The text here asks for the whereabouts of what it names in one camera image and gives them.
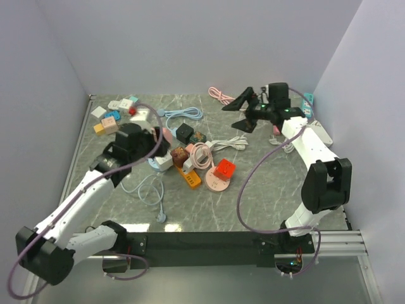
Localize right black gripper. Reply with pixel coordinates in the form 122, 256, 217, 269
221, 87, 274, 134

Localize brown cube socket adapter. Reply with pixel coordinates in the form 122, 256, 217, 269
170, 146, 189, 168

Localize red cube socket adapter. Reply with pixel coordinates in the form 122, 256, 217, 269
213, 158, 236, 181

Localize orange power strip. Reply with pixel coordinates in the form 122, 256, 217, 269
174, 165, 202, 189

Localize pink cube socket adapter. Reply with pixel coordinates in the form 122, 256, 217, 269
152, 127, 173, 149

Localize pink round power strip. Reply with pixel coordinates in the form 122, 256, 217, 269
204, 167, 230, 193

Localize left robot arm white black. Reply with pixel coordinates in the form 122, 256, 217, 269
16, 123, 173, 286

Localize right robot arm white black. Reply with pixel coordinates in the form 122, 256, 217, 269
222, 82, 352, 253

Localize white cube socket adapter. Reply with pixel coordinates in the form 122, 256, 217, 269
154, 152, 173, 172

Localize black cube socket adapter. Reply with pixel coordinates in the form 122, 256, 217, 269
175, 123, 194, 145

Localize pink long power strip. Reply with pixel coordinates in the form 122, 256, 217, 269
208, 86, 235, 108

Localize small blue adapter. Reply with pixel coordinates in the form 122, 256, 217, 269
104, 110, 122, 121

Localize pink triangular power strip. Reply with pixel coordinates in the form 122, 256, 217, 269
273, 125, 282, 136

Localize beige pink cube adapter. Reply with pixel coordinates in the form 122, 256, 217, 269
101, 117, 119, 135

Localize white teal cube adapter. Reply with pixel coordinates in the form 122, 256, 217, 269
118, 96, 139, 111

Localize yellow cube adapter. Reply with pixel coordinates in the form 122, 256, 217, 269
93, 123, 106, 136

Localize white double adapter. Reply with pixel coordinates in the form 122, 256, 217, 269
107, 100, 121, 111

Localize light blue long power strip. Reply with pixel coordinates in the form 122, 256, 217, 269
157, 106, 203, 136

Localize dark green cube adapter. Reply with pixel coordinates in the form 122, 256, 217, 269
189, 131, 207, 144

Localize light blue round power strip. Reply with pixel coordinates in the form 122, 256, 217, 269
120, 165, 169, 224

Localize small white flat adapter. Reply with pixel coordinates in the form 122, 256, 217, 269
90, 106, 107, 120

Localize teal power strip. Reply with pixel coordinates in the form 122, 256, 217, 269
301, 93, 314, 119

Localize white triangular power strip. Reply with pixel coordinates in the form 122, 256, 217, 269
308, 120, 333, 147

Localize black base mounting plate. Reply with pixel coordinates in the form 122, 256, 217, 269
72, 231, 317, 270

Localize white coiled cable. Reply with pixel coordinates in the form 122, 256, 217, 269
210, 136, 249, 151

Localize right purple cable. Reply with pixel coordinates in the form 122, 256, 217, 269
237, 87, 321, 278

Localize aluminium rail frame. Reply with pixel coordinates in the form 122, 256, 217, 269
25, 229, 368, 285

